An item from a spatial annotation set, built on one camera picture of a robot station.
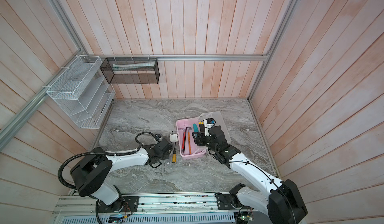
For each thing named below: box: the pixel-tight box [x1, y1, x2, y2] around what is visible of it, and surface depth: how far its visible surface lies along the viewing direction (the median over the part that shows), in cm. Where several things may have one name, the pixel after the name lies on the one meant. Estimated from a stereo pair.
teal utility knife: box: [192, 123, 199, 133], surface depth 95 cm
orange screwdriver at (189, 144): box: [188, 131, 192, 155], surface depth 97 cm
